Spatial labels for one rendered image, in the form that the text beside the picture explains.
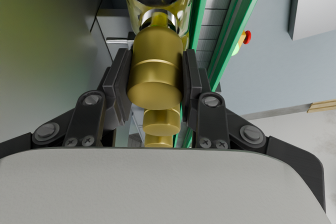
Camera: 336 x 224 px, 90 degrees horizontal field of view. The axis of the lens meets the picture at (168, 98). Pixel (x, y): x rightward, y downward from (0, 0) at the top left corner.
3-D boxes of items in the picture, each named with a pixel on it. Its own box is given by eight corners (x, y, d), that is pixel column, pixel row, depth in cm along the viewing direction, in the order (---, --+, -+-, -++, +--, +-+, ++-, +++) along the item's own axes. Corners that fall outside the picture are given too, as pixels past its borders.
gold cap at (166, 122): (143, 79, 16) (138, 123, 13) (181, 79, 16) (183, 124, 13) (147, 98, 19) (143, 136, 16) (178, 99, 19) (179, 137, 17)
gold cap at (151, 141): (163, 121, 24) (162, 152, 22) (141, 115, 23) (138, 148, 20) (178, 113, 22) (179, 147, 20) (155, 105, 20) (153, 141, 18)
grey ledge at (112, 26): (104, -8, 41) (93, 21, 35) (140, -7, 41) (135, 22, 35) (144, 128, 123) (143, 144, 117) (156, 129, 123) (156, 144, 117)
